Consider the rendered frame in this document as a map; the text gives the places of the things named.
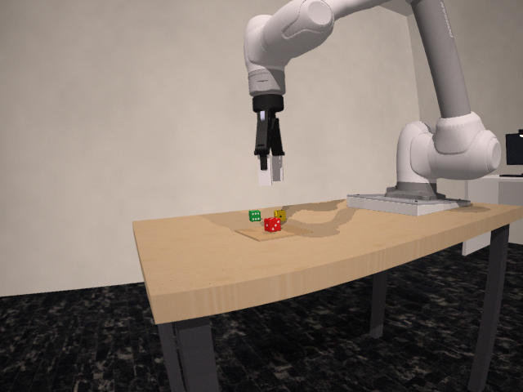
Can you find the green die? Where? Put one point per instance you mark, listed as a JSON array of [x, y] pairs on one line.
[[254, 215]]

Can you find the tan square mat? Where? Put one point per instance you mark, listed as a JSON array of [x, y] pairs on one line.
[[259, 233]]

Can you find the yellow die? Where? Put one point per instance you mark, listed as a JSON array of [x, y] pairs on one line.
[[280, 214]]

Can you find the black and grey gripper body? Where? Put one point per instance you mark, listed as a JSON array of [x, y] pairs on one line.
[[272, 102]]

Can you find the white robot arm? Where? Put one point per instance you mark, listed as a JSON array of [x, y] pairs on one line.
[[459, 148]]

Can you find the red die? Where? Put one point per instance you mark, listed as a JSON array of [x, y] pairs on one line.
[[272, 224]]

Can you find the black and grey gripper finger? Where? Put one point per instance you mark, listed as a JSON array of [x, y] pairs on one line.
[[262, 147], [277, 160]]

